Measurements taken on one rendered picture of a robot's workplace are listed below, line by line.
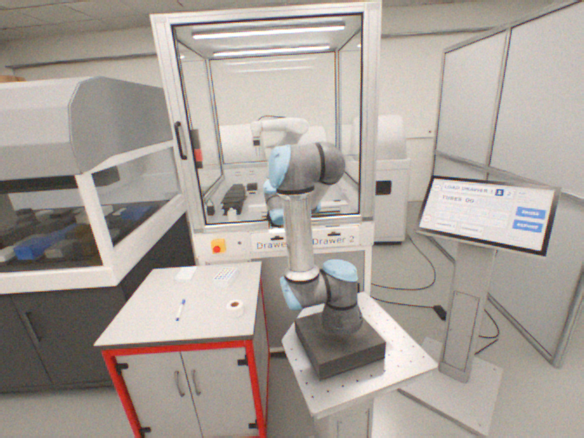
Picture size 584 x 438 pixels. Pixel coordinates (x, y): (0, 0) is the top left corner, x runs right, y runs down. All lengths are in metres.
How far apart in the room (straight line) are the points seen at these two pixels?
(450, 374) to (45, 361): 2.37
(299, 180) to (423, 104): 4.35
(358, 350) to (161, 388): 0.90
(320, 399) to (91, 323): 1.40
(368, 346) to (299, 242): 0.41
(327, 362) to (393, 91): 4.35
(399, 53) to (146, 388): 4.74
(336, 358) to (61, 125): 1.39
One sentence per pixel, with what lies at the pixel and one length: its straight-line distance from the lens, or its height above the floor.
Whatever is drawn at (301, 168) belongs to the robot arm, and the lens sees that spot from 0.81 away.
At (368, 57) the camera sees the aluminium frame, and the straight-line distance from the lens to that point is 1.58.
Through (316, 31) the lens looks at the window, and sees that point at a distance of 1.57.
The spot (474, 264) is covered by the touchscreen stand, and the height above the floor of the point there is 0.80.
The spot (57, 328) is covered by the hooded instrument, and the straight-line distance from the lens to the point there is 2.15.
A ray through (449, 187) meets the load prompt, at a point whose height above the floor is 1.15.
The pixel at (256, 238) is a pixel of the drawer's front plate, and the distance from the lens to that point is 1.64.
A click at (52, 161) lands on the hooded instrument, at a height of 1.43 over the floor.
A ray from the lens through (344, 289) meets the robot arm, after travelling 1.01.
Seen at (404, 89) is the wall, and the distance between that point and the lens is 4.97.
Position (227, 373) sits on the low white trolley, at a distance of 1.42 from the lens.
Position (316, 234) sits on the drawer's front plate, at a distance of 1.64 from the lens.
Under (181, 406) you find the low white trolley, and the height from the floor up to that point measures 0.36.
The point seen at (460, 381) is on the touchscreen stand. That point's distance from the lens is 2.14.
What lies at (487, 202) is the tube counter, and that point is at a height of 1.11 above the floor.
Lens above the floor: 1.56
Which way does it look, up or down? 20 degrees down
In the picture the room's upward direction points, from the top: 4 degrees counter-clockwise
